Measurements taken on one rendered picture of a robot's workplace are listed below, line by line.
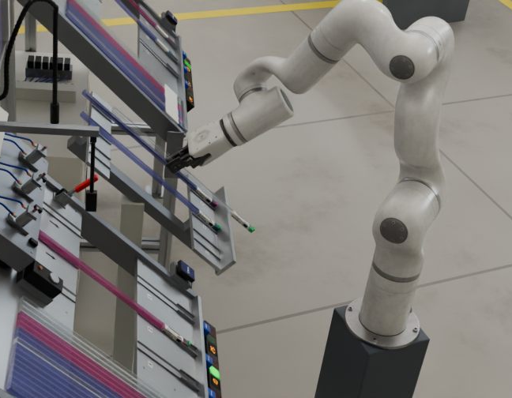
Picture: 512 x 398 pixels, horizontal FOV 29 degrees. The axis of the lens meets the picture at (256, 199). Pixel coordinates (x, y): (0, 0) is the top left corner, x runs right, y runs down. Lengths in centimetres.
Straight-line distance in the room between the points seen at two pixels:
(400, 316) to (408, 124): 53
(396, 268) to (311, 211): 178
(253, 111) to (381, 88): 284
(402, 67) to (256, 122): 46
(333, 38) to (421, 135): 28
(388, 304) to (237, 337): 112
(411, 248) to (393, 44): 48
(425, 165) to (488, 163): 248
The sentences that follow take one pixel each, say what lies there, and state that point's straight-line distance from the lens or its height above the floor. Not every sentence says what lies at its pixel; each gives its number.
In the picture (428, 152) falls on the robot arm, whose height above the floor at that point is 123.
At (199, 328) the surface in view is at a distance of 238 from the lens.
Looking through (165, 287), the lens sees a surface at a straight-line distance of 240.
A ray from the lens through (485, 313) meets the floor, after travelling 382.
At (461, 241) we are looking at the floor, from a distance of 414.
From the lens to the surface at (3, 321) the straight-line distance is 187.
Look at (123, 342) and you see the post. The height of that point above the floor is 32.
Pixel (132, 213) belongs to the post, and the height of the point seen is 79.
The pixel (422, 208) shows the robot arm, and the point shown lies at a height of 111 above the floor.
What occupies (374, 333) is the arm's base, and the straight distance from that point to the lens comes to 249.
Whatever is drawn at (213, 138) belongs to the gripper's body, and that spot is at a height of 110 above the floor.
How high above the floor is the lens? 234
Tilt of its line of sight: 35 degrees down
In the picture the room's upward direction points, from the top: 9 degrees clockwise
